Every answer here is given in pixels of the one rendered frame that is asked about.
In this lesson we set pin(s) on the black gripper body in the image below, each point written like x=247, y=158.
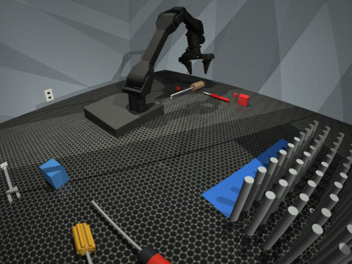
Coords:
x=197, y=47

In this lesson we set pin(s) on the blue tape strip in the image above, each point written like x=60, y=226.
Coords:
x=224, y=195

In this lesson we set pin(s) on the blue cube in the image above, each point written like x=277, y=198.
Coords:
x=54, y=173

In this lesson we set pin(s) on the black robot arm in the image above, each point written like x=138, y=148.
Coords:
x=142, y=74

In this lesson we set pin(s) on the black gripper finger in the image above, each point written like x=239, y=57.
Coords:
x=206, y=65
x=188, y=65

